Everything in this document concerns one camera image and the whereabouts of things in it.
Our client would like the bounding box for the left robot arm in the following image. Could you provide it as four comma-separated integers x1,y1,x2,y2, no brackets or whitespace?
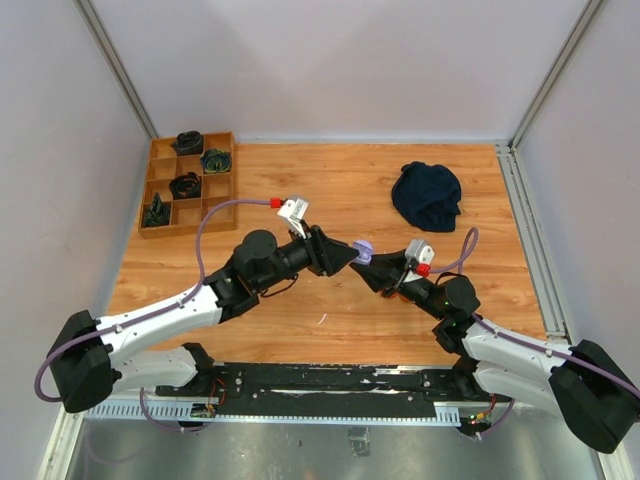
47,226,358,413

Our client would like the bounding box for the black rolled tie top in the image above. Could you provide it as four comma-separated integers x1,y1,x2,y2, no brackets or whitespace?
171,130,204,156

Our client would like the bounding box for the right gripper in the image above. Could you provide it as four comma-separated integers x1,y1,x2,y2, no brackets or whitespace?
351,248,446,320

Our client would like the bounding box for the black orange rolled tie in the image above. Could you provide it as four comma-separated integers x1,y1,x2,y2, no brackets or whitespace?
169,172,202,200

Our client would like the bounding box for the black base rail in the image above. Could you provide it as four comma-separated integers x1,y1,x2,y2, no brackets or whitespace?
155,362,492,421

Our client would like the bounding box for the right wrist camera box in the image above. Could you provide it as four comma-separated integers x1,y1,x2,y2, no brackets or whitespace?
404,239,435,280

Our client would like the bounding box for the dark green folded tie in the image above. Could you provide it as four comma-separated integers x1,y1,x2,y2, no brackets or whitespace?
141,192,171,228

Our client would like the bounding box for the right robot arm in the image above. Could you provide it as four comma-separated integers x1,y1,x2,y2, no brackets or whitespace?
351,251,639,454

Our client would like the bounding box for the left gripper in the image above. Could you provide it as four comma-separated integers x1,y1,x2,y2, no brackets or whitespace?
256,220,360,292

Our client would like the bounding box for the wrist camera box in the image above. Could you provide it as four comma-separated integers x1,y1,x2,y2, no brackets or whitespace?
404,239,435,280
277,196,309,238

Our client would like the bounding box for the green yellow rolled tie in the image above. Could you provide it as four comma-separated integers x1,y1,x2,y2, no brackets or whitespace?
200,148,232,174

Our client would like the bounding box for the navy blue cloth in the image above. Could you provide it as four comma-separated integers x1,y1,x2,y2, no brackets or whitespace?
391,161,462,233

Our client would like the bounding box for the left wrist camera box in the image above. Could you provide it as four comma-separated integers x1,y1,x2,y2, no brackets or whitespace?
277,196,309,238

